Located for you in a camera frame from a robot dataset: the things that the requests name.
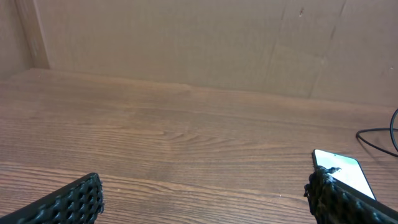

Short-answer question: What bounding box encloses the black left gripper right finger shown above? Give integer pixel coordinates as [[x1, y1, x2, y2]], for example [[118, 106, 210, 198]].
[[304, 166, 397, 224]]

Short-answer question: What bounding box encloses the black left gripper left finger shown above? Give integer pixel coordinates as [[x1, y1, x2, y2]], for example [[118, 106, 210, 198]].
[[1, 172, 104, 224]]

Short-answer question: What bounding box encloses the blue smartphone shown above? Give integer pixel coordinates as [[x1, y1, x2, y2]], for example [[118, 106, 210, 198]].
[[312, 149, 376, 200]]

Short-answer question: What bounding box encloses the black usb charging cable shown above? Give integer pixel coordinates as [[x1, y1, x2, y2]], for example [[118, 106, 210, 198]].
[[355, 108, 398, 158]]

